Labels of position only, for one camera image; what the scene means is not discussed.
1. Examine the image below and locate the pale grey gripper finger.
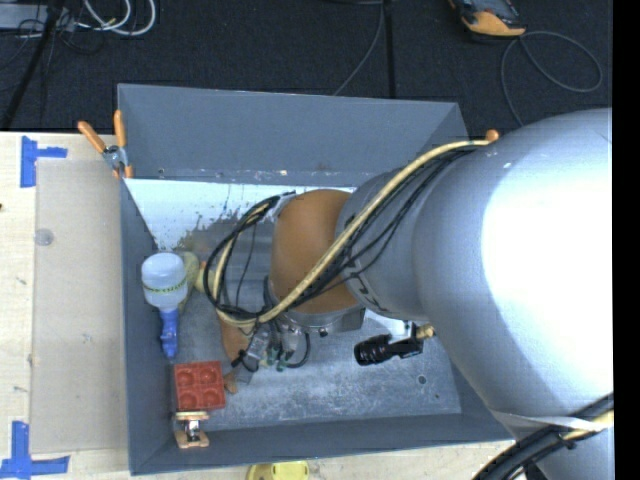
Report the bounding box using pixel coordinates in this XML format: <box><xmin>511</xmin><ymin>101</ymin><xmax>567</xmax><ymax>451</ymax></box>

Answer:
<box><xmin>231</xmin><ymin>328</ymin><xmax>272</xmax><ymax>386</ymax></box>

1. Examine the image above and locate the red-brown square dimpled block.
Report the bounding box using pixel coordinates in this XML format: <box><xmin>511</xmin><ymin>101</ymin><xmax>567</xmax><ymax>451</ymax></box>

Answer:
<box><xmin>172</xmin><ymin>360</ymin><xmax>228</xmax><ymax>413</ymax></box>

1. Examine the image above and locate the grey metal bin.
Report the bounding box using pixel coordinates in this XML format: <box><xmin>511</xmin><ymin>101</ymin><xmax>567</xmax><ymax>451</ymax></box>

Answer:
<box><xmin>115</xmin><ymin>83</ymin><xmax>517</xmax><ymax>477</ymax></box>

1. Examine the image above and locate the yellow round disc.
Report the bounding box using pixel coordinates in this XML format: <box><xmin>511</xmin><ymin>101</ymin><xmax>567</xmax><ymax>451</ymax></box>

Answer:
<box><xmin>246</xmin><ymin>460</ymin><xmax>311</xmax><ymax>480</ymax></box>

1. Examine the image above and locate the pale yellow rounded toy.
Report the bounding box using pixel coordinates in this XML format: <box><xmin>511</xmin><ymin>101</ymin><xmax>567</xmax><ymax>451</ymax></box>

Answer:
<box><xmin>180</xmin><ymin>251</ymin><xmax>208</xmax><ymax>294</ymax></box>

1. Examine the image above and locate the white spray bottle blue nozzle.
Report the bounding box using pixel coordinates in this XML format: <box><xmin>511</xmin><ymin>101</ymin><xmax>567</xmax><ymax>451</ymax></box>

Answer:
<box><xmin>140</xmin><ymin>251</ymin><xmax>190</xmax><ymax>360</ymax></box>

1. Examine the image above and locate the pale wood flat board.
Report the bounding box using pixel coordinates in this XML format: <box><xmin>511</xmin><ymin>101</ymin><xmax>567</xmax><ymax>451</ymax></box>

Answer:
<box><xmin>28</xmin><ymin>159</ymin><xmax>130</xmax><ymax>455</ymax></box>

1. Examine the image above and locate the black cylinder on white bracket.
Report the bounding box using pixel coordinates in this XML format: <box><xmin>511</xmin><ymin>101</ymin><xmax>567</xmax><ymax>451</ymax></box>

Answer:
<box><xmin>353</xmin><ymin>319</ymin><xmax>437</xmax><ymax>368</ymax></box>

